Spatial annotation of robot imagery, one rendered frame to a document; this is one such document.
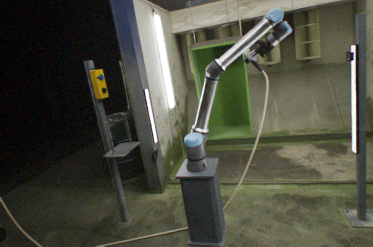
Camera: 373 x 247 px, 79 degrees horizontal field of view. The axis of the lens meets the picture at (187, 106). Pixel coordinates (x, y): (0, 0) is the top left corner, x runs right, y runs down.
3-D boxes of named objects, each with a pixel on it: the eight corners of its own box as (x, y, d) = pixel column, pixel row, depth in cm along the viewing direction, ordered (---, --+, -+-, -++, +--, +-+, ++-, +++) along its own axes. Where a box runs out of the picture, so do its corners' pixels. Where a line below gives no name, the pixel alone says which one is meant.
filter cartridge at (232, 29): (237, 76, 355) (231, 21, 338) (220, 77, 382) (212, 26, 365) (250, 72, 379) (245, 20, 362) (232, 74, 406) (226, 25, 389)
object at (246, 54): (266, 75, 176) (246, 55, 169) (260, 79, 178) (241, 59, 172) (258, 51, 215) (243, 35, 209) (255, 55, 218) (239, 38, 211)
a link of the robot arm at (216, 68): (200, 71, 168) (277, 2, 148) (202, 70, 180) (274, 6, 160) (210, 83, 168) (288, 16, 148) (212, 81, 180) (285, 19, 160)
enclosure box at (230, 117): (208, 126, 329) (193, 43, 283) (251, 123, 314) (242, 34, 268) (206, 140, 298) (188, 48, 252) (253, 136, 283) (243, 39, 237)
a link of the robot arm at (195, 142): (185, 160, 180) (181, 139, 177) (189, 151, 197) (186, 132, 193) (204, 159, 177) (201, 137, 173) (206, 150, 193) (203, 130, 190)
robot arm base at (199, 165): (207, 172, 176) (205, 160, 174) (184, 172, 181) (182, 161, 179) (211, 161, 194) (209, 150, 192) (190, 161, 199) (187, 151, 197)
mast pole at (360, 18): (356, 217, 192) (354, 14, 160) (363, 217, 190) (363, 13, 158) (359, 221, 187) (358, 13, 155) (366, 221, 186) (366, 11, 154)
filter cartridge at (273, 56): (279, 68, 376) (275, 16, 362) (285, 69, 341) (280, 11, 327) (256, 71, 383) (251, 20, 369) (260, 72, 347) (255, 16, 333)
